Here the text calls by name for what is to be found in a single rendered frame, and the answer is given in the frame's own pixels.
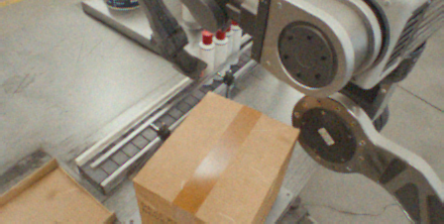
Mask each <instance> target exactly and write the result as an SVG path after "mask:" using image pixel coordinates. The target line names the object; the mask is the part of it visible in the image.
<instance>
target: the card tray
mask: <svg viewBox="0 0 444 224"><path fill-rule="evenodd" d="M116 219H117V216H116V214H115V211H113V212H110V211H109V210H108V209H106V207H104V206H103V205H102V204H101V203H100V202H99V201H98V200H97V199H96V198H94V196H92V195H91V194H90V193H89V192H88V191H87V190H86V189H84V188H83V187H82V186H81V184H79V182H76V180H74V178H72V176H71V175H69V174H68V173H67V172H66V171H65V170H64V169H63V168H61V167H60V166H59V164H58V163H57V162H56V158H53V159H52V160H50V161H49V162H47V163H46V164H45V165H43V166H42V167H40V168H38V169H37V170H35V171H34V172H33V173H31V174H30V175H28V176H27V177H25V179H23V180H21V181H19V182H18V184H16V185H14V186H12V188H10V189H9V190H7V191H5V192H4V193H3V194H2V195H0V224H111V223H113V222H114V221H115V220H116Z"/></svg>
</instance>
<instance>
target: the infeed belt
mask: <svg viewBox="0 0 444 224"><path fill-rule="evenodd" d="M252 41H253V37H251V38H250V39H249V40H247V41H246V42H244V43H243V44H242V45H241V46H240V50H241V49H243V48H244V47H246V46H247V44H249V43H250V42H252ZM250 61H251V49H249V50H248V51H246V52H245V53H243V54H242V55H241V56H240V57H239V59H238V63H237V64H235V65H230V70H232V73H231V74H235V73H236V72H237V71H239V70H240V69H241V68H242V67H243V66H244V65H246V64H247V63H248V62H250ZM196 83H198V81H196V80H193V81H192V82H191V83H190V84H188V85H186V87H184V88H183V89H182V90H180V91H179V92H178V93H177V94H175V95H174V97H172V98H171V99H169V100H168V101H166V103H164V104H163V105H162V106H160V107H159V108H157V109H156V110H155V111H153V112H152V113H150V115H148V116H147V117H145V118H144V119H143V120H141V122H139V123H138V124H136V125H135V126H134V127H132V129H130V130H129V131H127V132H126V133H124V134H123V135H122V136H121V137H119V138H118V139H116V140H115V141H114V142H113V143H111V144H110V145H108V146H107V147H105V149H103V150H102V152H99V153H98V154H96V156H94V157H93V158H91V160H89V161H87V163H85V164H84V165H82V166H81V167H79V168H80V169H81V170H82V171H84V172H85V173H86V174H87V175H89V176H90V178H92V180H94V181H95V182H96V183H97V184H98V185H99V184H101V182H103V180H105V179H106V178H107V177H109V176H110V175H111V174H113V173H114V171H116V170H117V169H119V168H120V167H121V166H123V165H124V164H125V163H127V162H128V161H129V160H130V159H131V158H132V157H134V156H135V155H136V154H137V153H138V152H140V151H141V150H142V149H143V148H144V147H146V146H147V145H148V144H149V143H151V142H152V141H154V140H155V138H157V131H156V130H155V129H153V128H152V127H150V128H149V129H147V130H146V131H144V132H143V134H141V135H140V136H138V137H137V138H135V139H134V140H133V141H132V142H131V143H129V144H128V145H127V146H125V147H124V148H123V149H122V150H121V151H119V152H118V153H117V154H115V155H114V156H112V158H111V159H109V160H108V161H106V162H105V163H103V165H101V166H100V167H99V168H97V169H96V170H93V169H92V168H91V166H90V165H92V164H93V163H94V162H96V161H97V160H98V159H99V158H101V157H102V156H103V155H105V154H106V153H107V152H109V151H110V150H111V149H113V148H114V147H115V146H116V145H118V144H119V143H121V142H122V141H123V140H124V139H125V138H127V137H128V136H130V135H131V134H132V133H134V131H136V130H137V129H139V128H140V127H141V126H143V124H145V123H146V122H148V121H149V120H150V119H152V117H155V115H157V114H158V113H159V112H161V111H162V110H164V108H166V107H167V106H168V105H170V104H171V103H172V102H173V101H174V100H175V99H177V98H178V97H179V96H181V94H184V92H186V91H187V90H188V89H190V88H191V87H193V85H195V84H196ZM221 84H223V80H219V81H216V80H213V83H212V85H209V86H201V87H200V88H198V90H196V91H195V92H193V93H192V94H191V95H190V96H188V97H187V98H186V99H184V101H181V103H179V104H178V105H177V106H175V107H174V108H172V110H170V111H169V112H168V113H166V114H165V115H164V117H162V118H161V119H160V120H159V121H157V122H156V123H155V125H157V127H159V128H160V127H161V126H162V123H165V124H166V127H168V128H169V127H170V126H171V125H172V124H174V122H177V120H179V118H181V117H182V116H183V115H185V114H186V113H187V112H188V111H189V110H191V109H192V108H193V107H194V106H196V105H197V104H198V103H199V102H200V101H201V100H202V99H203V98H204V96H205V95H206V94H207V93H208V92H209V91H210V92H213V91H214V90H215V89H216V88H217V87H219V86H220V85H221ZM112 144H113V145H112Z"/></svg>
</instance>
